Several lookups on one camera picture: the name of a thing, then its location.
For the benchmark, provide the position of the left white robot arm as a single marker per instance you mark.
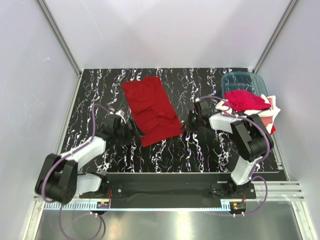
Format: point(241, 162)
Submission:
point(60, 178)

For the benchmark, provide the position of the left aluminium frame post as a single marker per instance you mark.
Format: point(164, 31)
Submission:
point(44, 8)

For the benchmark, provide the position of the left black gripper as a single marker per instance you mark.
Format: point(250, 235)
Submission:
point(122, 125)

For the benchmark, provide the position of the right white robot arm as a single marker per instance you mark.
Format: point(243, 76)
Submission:
point(252, 140)

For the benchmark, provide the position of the red t-shirt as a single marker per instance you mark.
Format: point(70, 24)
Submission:
point(152, 110)

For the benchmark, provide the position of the crimson t-shirt on pile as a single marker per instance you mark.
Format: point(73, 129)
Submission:
point(242, 100)

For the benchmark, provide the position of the aluminium frame post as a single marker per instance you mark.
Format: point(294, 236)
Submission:
point(276, 33)
point(44, 8)

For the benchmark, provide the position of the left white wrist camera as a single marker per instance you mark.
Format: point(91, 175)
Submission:
point(121, 113)

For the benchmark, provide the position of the right connector box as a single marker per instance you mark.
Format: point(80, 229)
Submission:
point(238, 207)

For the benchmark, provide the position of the front aluminium rail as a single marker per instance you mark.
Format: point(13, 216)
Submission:
point(272, 190)

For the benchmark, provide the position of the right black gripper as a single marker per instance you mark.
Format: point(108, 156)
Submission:
point(187, 126)

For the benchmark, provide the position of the connector box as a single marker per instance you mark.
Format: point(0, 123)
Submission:
point(238, 207)
point(103, 204)

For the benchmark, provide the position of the right aluminium frame post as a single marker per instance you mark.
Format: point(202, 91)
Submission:
point(276, 33)

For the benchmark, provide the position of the clear blue plastic bin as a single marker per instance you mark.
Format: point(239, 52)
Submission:
point(241, 80)

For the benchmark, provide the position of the black marble pattern mat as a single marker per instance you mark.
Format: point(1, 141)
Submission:
point(201, 152)

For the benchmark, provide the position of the left connector box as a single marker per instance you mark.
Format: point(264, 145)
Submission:
point(103, 204)

